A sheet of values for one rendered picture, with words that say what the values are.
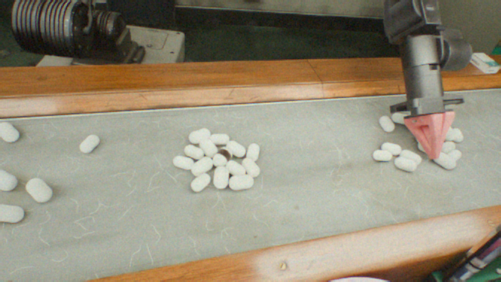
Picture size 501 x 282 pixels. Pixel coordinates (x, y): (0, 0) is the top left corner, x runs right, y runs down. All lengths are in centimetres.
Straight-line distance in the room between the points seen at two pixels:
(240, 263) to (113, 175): 23
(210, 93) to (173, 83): 7
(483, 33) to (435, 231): 186
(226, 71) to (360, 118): 28
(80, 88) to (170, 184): 25
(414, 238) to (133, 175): 39
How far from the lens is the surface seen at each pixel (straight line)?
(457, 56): 70
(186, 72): 67
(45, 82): 68
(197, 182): 48
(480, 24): 233
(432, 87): 63
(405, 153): 63
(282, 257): 42
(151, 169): 52
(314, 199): 51
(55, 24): 86
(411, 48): 64
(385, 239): 48
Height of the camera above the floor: 113
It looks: 43 degrees down
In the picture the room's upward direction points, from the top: 10 degrees clockwise
